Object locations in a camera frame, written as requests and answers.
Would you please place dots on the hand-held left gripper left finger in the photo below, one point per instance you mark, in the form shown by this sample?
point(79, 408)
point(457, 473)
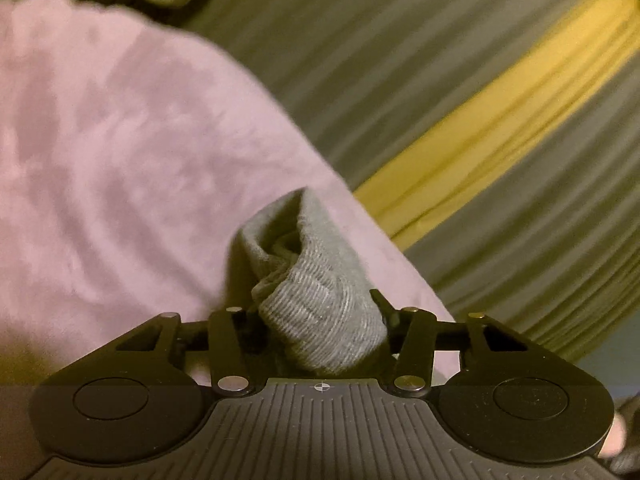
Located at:
point(225, 342)

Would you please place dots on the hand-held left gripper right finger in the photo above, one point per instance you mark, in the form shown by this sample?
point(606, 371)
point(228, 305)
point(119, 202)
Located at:
point(415, 345)

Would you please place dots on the grey ribbed sock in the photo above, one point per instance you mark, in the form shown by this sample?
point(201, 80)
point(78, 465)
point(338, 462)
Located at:
point(310, 310)

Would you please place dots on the grey curtain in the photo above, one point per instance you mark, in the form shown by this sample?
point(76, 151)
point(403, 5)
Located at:
point(375, 60)
point(550, 260)

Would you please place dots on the pink fleece blanket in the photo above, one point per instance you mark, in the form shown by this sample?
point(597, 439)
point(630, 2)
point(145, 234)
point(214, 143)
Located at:
point(125, 160)

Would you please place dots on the yellow curtain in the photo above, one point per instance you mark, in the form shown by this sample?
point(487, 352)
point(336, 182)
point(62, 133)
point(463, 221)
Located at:
point(500, 125)

